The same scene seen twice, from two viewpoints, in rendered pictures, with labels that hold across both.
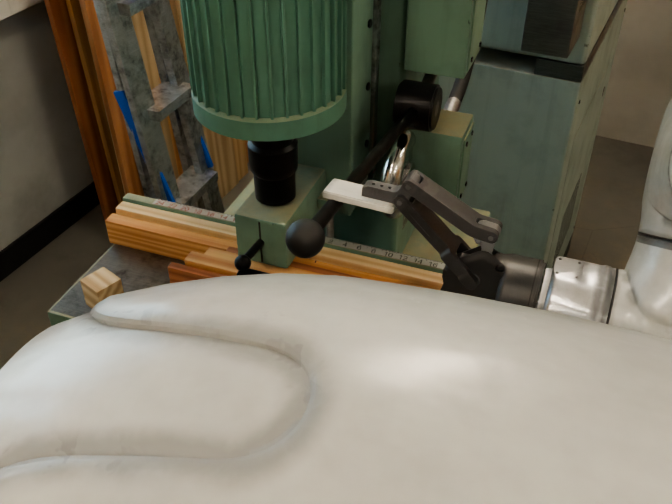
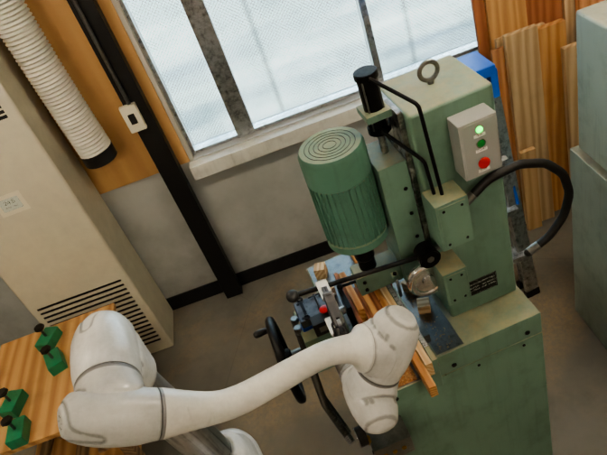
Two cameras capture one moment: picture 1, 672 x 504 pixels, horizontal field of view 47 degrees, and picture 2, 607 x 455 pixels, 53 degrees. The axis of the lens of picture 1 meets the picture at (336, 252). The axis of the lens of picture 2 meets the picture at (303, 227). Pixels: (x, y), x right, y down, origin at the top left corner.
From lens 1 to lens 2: 1.30 m
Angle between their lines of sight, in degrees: 52
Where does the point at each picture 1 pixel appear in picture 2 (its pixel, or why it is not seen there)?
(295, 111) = (341, 246)
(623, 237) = not seen: outside the picture
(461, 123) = (452, 268)
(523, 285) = not seen: hidden behind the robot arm
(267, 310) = (95, 320)
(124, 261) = (343, 260)
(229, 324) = (93, 320)
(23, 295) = not seen: hidden behind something
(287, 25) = (331, 219)
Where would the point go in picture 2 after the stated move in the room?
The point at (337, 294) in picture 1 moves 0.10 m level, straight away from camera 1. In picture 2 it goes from (100, 322) to (142, 294)
